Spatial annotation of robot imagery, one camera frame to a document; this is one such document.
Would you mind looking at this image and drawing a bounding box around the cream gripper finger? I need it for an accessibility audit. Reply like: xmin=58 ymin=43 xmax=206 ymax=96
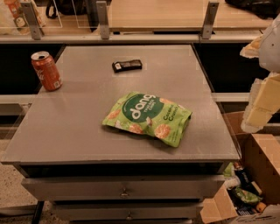
xmin=240 ymin=36 xmax=263 ymax=59
xmin=241 ymin=73 xmax=280 ymax=133

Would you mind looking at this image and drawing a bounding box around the green rice chip bag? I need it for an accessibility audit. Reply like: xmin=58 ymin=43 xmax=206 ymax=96
xmin=102 ymin=92 xmax=192 ymax=147

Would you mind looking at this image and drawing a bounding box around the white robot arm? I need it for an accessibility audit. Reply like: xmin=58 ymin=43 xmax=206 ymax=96
xmin=240 ymin=15 xmax=280 ymax=133

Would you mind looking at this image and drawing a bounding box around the black bag top right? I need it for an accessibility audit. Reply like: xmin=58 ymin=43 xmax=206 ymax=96
xmin=225 ymin=0 xmax=280 ymax=19

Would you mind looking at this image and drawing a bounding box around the black bag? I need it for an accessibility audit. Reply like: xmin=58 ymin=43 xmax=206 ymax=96
xmin=45 ymin=0 xmax=87 ymax=19
xmin=225 ymin=0 xmax=280 ymax=19

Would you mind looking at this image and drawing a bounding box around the green snack bag in box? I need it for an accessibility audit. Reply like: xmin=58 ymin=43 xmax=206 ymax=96
xmin=234 ymin=187 xmax=263 ymax=205

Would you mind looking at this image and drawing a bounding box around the black rxbar chocolate bar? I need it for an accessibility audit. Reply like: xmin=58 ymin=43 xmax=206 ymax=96
xmin=112 ymin=59 xmax=143 ymax=73

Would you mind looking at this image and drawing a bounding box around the black bag top left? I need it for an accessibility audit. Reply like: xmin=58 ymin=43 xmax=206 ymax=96
xmin=45 ymin=0 xmax=87 ymax=19

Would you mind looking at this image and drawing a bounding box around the cardboard box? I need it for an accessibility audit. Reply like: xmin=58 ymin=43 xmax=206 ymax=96
xmin=200 ymin=111 xmax=280 ymax=224

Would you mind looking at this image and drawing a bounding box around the dark bottle in box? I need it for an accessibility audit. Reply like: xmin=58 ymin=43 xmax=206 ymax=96
xmin=234 ymin=162 xmax=251 ymax=186

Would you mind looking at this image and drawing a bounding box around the upper grey drawer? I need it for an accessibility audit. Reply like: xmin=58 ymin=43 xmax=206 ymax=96
xmin=22 ymin=175 xmax=224 ymax=201

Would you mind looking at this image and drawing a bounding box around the grey drawer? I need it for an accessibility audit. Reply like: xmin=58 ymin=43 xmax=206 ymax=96
xmin=22 ymin=175 xmax=224 ymax=201
xmin=53 ymin=202 xmax=203 ymax=221

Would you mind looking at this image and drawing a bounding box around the orange soda can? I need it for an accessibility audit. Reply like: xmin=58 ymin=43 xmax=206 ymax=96
xmin=31 ymin=51 xmax=62 ymax=91

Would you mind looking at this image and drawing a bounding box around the lower grey drawer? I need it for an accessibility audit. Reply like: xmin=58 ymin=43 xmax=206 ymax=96
xmin=53 ymin=202 xmax=203 ymax=221

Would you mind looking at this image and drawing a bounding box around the orange labelled bottle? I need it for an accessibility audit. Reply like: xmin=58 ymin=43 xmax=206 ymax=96
xmin=3 ymin=0 xmax=27 ymax=29

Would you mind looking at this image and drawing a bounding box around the black table leg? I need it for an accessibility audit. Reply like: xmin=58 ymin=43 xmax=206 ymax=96
xmin=31 ymin=201 xmax=45 ymax=224

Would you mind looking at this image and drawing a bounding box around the right metal bracket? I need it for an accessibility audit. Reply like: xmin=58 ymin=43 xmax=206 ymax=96
xmin=200 ymin=1 xmax=219 ymax=39

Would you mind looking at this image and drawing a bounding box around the metal bracket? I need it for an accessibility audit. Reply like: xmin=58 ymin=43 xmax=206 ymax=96
xmin=200 ymin=1 xmax=219 ymax=39
xmin=96 ymin=1 xmax=110 ymax=39
xmin=20 ymin=0 xmax=43 ymax=40

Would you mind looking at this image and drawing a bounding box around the middle metal bracket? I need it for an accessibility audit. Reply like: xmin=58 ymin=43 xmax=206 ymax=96
xmin=96 ymin=1 xmax=110 ymax=39

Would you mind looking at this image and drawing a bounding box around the left metal bracket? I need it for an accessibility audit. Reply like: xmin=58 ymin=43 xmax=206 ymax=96
xmin=20 ymin=0 xmax=43 ymax=40

